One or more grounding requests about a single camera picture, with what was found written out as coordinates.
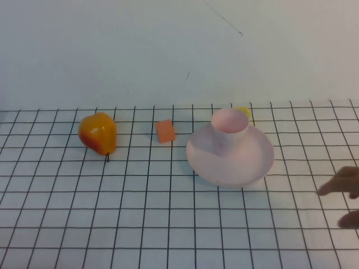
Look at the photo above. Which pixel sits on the bare human hand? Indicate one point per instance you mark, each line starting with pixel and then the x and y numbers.
pixel 346 180

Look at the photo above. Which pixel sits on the pink cup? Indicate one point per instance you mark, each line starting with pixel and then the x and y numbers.
pixel 227 141

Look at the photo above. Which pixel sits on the pink round plate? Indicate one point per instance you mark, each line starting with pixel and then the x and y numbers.
pixel 238 168

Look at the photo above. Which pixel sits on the yellow foam block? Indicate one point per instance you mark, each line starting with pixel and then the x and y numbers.
pixel 245 111

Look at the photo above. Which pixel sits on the orange foam cube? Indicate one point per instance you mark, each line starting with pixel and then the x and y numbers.
pixel 165 131

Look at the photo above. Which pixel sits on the white grid tablecloth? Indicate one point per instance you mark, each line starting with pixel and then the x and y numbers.
pixel 140 218

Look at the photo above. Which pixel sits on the orange yellow pear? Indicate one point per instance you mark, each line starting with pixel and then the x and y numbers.
pixel 98 131

